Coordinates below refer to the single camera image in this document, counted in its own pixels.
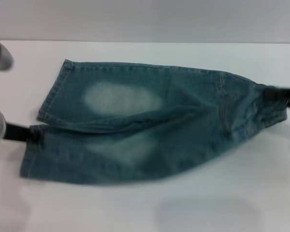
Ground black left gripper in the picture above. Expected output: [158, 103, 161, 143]
[4, 122, 41, 144]

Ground blue denim shorts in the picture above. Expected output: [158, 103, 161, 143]
[19, 58, 288, 186]

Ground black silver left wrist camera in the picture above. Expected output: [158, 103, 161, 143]
[0, 38, 14, 71]

